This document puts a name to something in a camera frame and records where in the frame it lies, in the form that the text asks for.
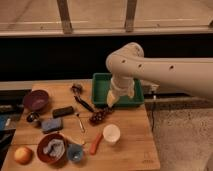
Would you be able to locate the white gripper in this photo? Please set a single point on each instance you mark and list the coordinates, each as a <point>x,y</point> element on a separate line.
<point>120,86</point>

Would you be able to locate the orange-yellow apple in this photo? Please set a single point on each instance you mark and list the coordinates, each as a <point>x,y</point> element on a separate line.
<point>23,155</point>

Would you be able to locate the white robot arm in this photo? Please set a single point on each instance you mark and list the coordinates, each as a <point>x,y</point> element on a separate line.
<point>192,75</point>

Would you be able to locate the white plastic cup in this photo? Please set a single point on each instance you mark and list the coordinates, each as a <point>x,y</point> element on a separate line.
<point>111,134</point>

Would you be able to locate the green plastic tray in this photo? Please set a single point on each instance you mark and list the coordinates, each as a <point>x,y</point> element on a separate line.
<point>100,88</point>

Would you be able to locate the dark grape bunch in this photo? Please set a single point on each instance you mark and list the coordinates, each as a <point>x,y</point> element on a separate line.
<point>100,115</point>

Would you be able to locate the black marker pen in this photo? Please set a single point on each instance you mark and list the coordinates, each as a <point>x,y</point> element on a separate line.
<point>84,104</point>

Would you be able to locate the dark small toy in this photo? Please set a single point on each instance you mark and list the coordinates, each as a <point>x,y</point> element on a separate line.
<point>77,88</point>

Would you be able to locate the black rectangular block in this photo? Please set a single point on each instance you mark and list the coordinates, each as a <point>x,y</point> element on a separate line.
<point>62,111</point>

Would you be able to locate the orange carrot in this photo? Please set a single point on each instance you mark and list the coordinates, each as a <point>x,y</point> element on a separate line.
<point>95,143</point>

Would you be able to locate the blue sponge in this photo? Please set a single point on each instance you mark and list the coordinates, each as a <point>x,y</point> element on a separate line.
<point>50,125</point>

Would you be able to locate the purple bowl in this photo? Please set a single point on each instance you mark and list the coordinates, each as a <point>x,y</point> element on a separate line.
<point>36,100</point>

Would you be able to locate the grey cloth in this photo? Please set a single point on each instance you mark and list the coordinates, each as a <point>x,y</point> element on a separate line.
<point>55,148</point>

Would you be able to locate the small dark round object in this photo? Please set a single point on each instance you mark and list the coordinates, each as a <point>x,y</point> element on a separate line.
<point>33,117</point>

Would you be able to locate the red bowl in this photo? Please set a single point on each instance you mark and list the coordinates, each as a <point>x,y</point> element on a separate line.
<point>44,142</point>

